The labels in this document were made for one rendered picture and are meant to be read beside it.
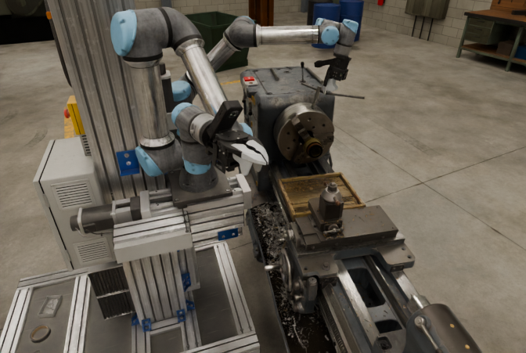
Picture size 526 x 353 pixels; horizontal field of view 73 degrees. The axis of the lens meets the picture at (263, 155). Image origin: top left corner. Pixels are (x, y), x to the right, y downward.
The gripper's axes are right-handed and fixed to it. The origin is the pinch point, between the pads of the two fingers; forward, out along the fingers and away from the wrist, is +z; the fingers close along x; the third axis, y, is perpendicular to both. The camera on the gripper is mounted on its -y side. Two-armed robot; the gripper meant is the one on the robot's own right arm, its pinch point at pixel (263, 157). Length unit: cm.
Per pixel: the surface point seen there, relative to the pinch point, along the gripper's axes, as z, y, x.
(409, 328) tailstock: 29, 45, -33
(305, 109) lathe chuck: -68, 23, -88
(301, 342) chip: -6, 96, -39
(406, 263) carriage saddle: 9, 59, -74
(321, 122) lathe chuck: -62, 29, -95
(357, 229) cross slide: -10, 53, -66
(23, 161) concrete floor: -358, 162, 13
